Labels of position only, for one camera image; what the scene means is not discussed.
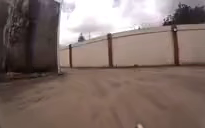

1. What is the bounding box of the brown dirt road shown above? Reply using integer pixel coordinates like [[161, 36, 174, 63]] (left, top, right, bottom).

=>
[[0, 65, 205, 128]]

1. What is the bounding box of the small dark conifer tree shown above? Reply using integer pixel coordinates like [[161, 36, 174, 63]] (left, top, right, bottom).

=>
[[77, 32, 86, 43]]

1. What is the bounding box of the dark grey building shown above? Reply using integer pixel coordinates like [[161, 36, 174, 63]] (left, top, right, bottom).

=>
[[0, 0, 62, 83]]

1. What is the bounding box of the dark leafy tree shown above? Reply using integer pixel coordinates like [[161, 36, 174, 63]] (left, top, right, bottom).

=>
[[162, 2, 205, 27]]

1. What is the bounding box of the pale wall with brown posts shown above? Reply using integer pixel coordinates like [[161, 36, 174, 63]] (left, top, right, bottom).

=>
[[57, 23, 205, 69]]

